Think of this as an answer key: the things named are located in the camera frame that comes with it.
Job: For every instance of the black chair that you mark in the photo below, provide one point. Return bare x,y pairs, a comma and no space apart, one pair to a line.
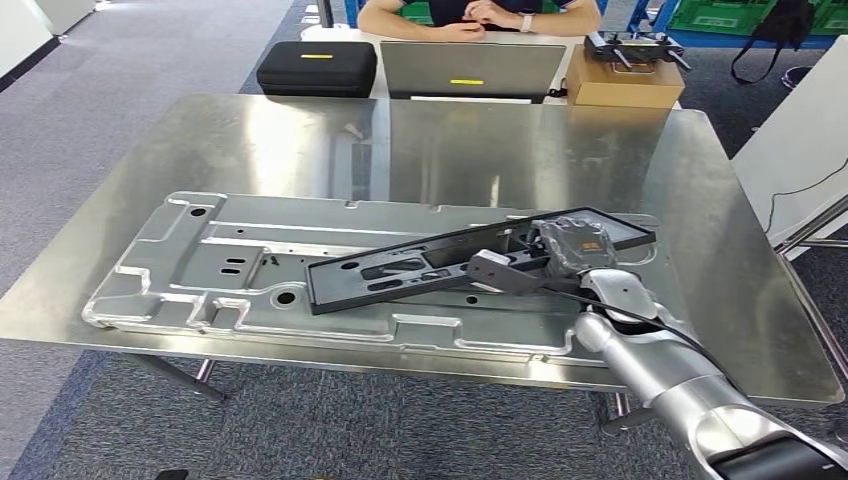
318,69

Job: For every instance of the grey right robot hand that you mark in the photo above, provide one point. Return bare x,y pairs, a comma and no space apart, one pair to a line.
576,245

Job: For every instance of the white cabinet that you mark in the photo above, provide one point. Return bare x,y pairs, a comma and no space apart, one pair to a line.
795,132

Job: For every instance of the blue metal shelf rack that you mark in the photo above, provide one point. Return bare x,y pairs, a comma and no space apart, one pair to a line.
662,13
351,12

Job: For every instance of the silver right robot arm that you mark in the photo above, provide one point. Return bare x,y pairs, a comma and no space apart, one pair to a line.
682,384

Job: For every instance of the stainless steel workbench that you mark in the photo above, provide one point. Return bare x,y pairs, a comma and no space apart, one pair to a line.
811,228
464,152

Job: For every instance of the black remote controller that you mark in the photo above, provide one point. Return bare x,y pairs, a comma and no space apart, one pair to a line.
636,48

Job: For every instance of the brown cardboard box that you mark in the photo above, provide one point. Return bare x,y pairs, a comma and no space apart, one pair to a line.
623,89

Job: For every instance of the stamped grey metal panel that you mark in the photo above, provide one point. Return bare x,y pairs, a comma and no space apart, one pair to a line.
199,265

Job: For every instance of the black backpack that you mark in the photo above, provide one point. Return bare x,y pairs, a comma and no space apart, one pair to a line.
785,26

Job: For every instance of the person's left forearm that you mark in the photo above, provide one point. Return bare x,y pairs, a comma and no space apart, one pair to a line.
563,23

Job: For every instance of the white desk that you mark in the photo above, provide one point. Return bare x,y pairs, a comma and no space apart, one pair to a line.
344,34

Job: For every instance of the small metal bolt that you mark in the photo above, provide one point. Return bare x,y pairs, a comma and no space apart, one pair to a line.
354,130

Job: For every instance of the grey laptop with yellow sticker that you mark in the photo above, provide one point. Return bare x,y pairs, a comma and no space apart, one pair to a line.
470,66

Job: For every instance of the person's right forearm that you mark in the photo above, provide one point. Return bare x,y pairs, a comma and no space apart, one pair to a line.
411,28

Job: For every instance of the black plastic panel with cutouts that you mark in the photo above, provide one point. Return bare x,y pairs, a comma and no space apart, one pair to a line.
371,278

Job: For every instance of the person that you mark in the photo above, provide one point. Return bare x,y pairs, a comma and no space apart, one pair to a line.
477,13

